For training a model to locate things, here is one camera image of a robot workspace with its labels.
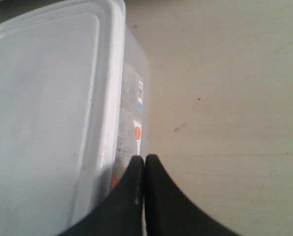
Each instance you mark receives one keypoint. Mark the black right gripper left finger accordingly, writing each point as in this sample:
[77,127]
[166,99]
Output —
[120,213]

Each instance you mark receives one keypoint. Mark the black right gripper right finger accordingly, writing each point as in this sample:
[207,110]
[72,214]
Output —
[169,212]

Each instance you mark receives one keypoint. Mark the white lidded plastic container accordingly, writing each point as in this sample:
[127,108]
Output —
[73,81]

